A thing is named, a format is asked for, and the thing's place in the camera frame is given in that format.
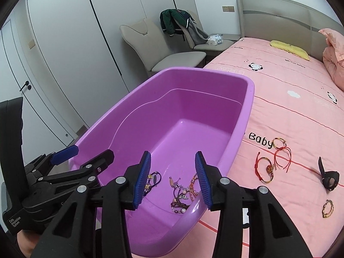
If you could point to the white wardrobe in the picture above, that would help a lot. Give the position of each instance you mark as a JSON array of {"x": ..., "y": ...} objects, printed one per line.
[{"x": 67, "y": 45}]

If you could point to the beige chair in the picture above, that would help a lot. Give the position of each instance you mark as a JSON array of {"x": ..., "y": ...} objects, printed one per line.
[
  {"x": 150, "y": 48},
  {"x": 212, "y": 47}
]

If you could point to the tissue pack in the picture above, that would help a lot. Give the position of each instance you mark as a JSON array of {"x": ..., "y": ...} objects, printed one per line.
[{"x": 215, "y": 39}]

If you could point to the pink panda print bedsheet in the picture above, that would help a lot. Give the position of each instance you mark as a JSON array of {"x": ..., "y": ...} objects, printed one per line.
[{"x": 295, "y": 118}]

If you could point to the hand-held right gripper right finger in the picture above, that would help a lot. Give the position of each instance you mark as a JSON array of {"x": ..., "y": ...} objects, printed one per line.
[{"x": 204, "y": 185}]

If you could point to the yellow pillow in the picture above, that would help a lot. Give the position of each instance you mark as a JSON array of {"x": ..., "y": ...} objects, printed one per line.
[{"x": 289, "y": 47}]

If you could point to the dark green jacket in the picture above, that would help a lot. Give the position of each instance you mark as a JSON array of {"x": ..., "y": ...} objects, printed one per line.
[{"x": 173, "y": 21}]

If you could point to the beige padded headboard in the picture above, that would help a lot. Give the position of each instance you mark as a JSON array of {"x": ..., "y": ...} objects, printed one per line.
[{"x": 268, "y": 13}]

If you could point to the grey bag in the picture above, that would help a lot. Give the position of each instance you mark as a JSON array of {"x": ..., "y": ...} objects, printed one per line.
[{"x": 196, "y": 33}]

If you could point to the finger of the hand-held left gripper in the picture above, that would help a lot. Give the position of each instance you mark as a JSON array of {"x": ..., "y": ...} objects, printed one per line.
[
  {"x": 65, "y": 153},
  {"x": 99, "y": 160}
]

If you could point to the folded pink quilt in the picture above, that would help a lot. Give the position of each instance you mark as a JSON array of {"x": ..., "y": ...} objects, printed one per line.
[{"x": 334, "y": 56}]

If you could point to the purple plastic basin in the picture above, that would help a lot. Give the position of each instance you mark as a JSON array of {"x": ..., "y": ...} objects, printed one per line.
[{"x": 188, "y": 107}]

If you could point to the gold wall switch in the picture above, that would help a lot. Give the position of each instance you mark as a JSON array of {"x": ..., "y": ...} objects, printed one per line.
[{"x": 228, "y": 8}]

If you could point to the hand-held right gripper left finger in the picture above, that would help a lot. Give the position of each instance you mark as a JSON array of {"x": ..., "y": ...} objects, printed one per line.
[{"x": 141, "y": 182}]

